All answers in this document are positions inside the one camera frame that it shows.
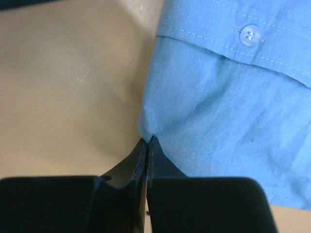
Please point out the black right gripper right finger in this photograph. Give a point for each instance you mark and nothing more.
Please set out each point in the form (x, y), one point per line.
(181, 204)

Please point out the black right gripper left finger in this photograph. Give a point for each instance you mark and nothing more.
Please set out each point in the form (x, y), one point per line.
(111, 203)

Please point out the light blue shirt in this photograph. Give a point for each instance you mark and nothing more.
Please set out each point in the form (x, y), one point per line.
(228, 93)

